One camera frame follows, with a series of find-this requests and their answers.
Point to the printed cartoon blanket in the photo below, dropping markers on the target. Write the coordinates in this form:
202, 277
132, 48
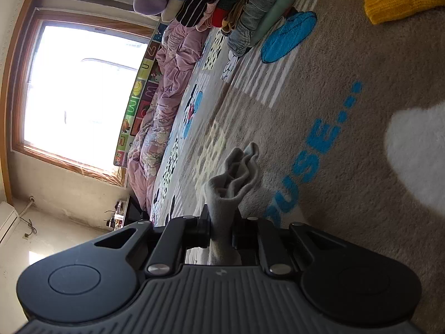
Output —
347, 59

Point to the stack of folded clothes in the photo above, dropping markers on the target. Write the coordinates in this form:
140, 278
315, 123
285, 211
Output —
236, 3

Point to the white quilted baby garment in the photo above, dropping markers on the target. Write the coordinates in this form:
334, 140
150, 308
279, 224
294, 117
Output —
226, 195

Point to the pink duvet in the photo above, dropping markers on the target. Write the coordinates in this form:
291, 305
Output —
167, 87

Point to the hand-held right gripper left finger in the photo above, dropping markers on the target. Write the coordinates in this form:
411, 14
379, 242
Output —
201, 230

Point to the colourful alphabet play mat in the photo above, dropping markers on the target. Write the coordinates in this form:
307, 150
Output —
137, 97

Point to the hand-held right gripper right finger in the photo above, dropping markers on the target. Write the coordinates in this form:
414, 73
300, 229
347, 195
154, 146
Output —
243, 240

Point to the window with wooden frame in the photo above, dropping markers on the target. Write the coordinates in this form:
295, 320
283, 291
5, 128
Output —
80, 87

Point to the small cluttered side table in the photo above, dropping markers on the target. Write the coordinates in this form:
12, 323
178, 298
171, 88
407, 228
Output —
118, 215

